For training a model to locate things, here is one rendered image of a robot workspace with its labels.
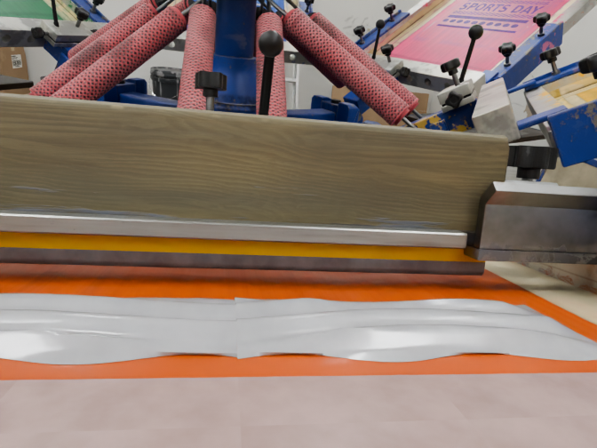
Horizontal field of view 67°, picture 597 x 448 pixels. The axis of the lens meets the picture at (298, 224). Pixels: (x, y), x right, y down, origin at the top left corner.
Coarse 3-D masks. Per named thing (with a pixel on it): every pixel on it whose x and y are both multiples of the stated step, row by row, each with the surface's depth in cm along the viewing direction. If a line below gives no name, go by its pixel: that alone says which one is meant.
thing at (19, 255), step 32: (0, 256) 27; (32, 256) 27; (64, 256) 27; (96, 256) 28; (128, 256) 28; (160, 256) 28; (192, 256) 29; (224, 256) 29; (256, 256) 29; (288, 256) 30
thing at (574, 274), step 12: (528, 264) 39; (540, 264) 37; (552, 264) 36; (564, 264) 35; (576, 264) 33; (588, 264) 32; (564, 276) 35; (576, 276) 33; (588, 276) 32; (588, 288) 32
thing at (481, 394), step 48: (240, 288) 27; (288, 288) 28; (336, 288) 29; (384, 288) 29; (432, 288) 30; (480, 288) 31; (240, 384) 16; (288, 384) 16; (336, 384) 17; (384, 384) 17; (432, 384) 17; (480, 384) 17; (528, 384) 18; (576, 384) 18; (288, 432) 14; (336, 432) 14; (384, 432) 14; (432, 432) 14; (480, 432) 14; (528, 432) 14; (576, 432) 15
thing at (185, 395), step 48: (0, 288) 24; (48, 288) 25; (96, 288) 25; (144, 288) 26; (192, 288) 27; (0, 384) 15; (48, 384) 15; (96, 384) 15; (144, 384) 16; (192, 384) 16; (0, 432) 13; (48, 432) 13; (96, 432) 13; (144, 432) 13; (192, 432) 13; (240, 432) 13
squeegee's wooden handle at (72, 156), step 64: (0, 128) 25; (64, 128) 25; (128, 128) 26; (192, 128) 26; (256, 128) 27; (320, 128) 28; (384, 128) 28; (0, 192) 25; (64, 192) 26; (128, 192) 26; (192, 192) 27; (256, 192) 28; (320, 192) 28; (384, 192) 29; (448, 192) 30
